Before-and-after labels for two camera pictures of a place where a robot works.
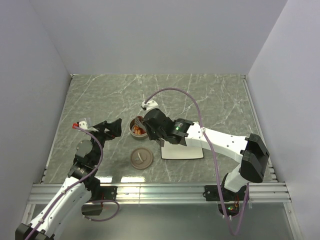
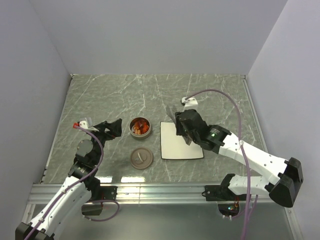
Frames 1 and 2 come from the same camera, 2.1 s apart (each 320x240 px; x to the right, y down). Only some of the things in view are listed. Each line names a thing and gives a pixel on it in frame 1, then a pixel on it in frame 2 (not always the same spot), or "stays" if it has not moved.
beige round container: x=137 y=129 stays
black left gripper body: x=100 y=136 stays
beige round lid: x=141 y=158 stays
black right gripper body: x=155 y=134 to x=181 y=130
